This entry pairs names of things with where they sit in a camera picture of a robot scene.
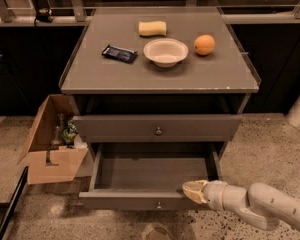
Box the green snack bag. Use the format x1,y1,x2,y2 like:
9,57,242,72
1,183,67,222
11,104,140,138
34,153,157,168
61,119,78,145

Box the orange fruit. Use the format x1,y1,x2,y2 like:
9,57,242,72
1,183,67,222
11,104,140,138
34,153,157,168
194,34,215,56

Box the white paper bowl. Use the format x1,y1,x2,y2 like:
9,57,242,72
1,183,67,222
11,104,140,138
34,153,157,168
143,38,189,68

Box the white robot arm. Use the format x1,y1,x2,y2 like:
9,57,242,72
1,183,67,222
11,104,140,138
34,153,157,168
183,95,300,232

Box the grey drawer cabinet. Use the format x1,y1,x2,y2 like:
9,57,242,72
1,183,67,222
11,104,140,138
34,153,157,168
58,5,262,158

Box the dark blue snack packet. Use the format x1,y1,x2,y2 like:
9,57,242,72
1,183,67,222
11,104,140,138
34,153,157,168
102,45,137,63

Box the yellow sponge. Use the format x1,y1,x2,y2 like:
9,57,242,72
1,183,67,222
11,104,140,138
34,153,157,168
138,21,167,36

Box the grey drawer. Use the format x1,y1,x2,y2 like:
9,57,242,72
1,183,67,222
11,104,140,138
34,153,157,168
79,142,221,211
73,114,241,142

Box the black bar on floor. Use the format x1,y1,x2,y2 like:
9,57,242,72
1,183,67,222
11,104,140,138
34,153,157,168
0,167,28,240

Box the clear bottle in box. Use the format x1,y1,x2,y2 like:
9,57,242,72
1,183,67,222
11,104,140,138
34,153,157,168
51,113,65,150

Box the brown cardboard box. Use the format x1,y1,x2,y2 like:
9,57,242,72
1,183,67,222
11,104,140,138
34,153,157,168
18,94,88,185

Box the grey top drawer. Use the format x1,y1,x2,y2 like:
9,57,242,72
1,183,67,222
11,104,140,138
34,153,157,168
73,114,241,142

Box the black device on ledge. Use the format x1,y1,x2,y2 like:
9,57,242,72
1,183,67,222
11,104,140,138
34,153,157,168
36,8,53,23

